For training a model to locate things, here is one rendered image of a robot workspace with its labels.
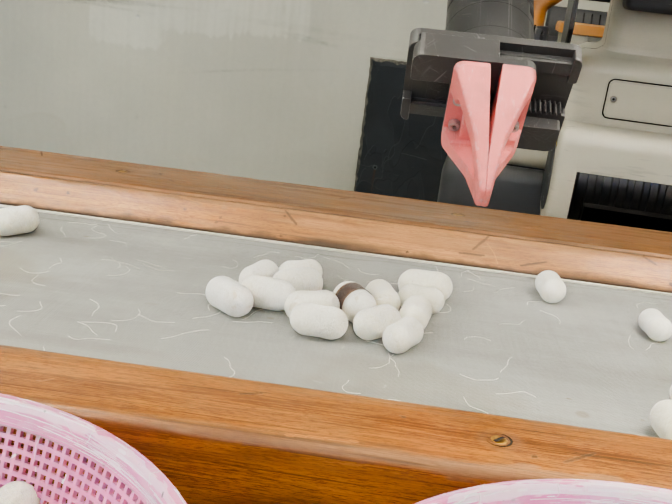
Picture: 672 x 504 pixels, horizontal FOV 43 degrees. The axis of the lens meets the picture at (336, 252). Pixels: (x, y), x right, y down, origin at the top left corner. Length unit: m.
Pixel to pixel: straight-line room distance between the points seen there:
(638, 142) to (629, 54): 0.12
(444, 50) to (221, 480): 0.28
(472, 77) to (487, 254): 0.24
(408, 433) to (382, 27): 2.29
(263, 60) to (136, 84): 0.42
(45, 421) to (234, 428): 0.08
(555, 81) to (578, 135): 0.62
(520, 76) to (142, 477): 0.31
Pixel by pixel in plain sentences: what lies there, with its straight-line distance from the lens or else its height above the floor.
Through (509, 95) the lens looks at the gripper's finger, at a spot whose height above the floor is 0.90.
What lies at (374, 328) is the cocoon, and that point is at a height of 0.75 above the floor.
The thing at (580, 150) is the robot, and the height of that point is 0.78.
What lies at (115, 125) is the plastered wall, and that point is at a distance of 2.89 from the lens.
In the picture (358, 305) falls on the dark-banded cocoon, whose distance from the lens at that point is 0.54.
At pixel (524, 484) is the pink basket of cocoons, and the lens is 0.35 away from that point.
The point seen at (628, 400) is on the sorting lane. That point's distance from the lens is 0.52.
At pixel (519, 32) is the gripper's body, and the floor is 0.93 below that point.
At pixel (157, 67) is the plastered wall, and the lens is 2.81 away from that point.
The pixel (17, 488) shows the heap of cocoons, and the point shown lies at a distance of 0.38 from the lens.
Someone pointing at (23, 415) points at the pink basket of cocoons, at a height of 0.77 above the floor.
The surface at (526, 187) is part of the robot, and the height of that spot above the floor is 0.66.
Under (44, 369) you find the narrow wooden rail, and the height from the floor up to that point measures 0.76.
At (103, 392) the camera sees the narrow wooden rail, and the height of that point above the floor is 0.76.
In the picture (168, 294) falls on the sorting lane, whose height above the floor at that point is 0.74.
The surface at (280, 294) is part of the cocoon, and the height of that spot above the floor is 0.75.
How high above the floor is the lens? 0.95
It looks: 17 degrees down
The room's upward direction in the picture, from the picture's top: 7 degrees clockwise
